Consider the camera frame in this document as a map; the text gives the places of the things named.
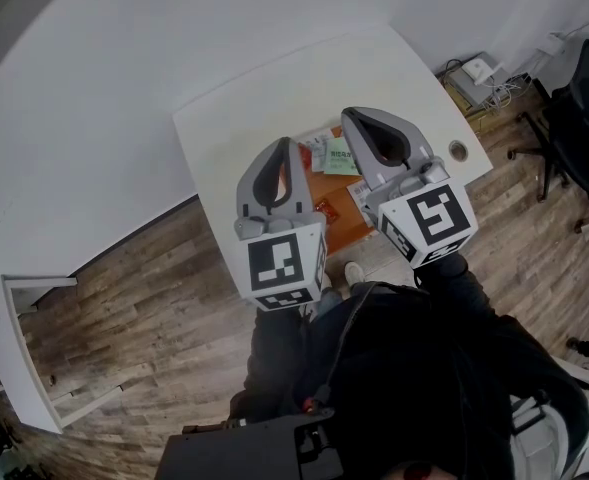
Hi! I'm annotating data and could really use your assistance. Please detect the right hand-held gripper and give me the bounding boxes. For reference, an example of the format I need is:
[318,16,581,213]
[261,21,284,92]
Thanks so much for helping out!
[340,105,480,271]

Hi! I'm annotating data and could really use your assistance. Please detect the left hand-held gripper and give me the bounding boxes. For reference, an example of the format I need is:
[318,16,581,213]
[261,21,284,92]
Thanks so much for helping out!
[232,136,330,314]

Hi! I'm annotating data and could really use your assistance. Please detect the green packet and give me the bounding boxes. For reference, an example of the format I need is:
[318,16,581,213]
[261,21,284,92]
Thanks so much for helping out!
[322,136,363,176]

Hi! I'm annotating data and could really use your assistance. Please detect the orange storage box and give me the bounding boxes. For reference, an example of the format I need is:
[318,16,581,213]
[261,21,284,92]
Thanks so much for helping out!
[293,125,379,258]

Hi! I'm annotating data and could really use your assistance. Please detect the person's left forearm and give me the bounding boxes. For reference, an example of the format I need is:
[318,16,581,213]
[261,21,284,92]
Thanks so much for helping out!
[231,307,315,419]

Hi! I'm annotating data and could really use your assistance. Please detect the person's right forearm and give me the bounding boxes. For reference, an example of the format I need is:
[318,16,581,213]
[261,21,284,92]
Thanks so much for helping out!
[413,252,589,469]

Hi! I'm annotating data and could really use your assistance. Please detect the white router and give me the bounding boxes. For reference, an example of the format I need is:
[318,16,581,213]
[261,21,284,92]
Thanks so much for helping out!
[461,59,498,85]

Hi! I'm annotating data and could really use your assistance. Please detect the person's blue jeans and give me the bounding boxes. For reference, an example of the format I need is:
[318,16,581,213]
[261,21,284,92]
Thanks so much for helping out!
[303,282,375,327]

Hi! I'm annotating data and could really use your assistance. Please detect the black office chair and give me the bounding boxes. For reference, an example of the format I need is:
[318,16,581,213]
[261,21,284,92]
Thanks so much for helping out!
[506,37,589,204]

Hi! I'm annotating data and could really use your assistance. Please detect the person's black jacket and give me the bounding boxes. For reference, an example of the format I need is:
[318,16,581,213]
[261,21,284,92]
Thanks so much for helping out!
[293,282,520,480]

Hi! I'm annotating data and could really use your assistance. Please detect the black chest-mounted box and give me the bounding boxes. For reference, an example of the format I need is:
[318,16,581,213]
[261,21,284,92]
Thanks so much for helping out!
[153,407,345,480]

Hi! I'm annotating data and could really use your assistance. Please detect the white side table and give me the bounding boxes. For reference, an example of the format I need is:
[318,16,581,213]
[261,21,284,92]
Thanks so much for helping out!
[0,273,125,434]

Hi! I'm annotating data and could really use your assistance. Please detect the white pack with black strap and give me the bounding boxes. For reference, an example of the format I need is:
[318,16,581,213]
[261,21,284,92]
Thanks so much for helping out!
[508,392,575,480]

